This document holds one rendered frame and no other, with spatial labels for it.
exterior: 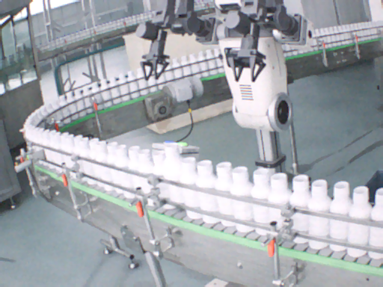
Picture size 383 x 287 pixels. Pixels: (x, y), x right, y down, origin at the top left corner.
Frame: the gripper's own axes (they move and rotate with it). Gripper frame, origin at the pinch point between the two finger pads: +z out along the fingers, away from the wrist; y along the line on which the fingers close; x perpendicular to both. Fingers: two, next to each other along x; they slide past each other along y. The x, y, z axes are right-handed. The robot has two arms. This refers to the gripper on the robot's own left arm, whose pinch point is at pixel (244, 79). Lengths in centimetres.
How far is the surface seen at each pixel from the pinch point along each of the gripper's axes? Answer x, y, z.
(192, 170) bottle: -21.2, 4.4, 30.2
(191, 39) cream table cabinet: 258, -283, -126
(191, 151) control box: -2.8, -14.1, 23.9
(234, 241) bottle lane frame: -17, 19, 47
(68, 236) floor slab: 88, -209, 95
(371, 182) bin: 29, 40, 25
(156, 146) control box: -6.3, -25.7, 24.1
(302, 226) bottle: -19, 39, 40
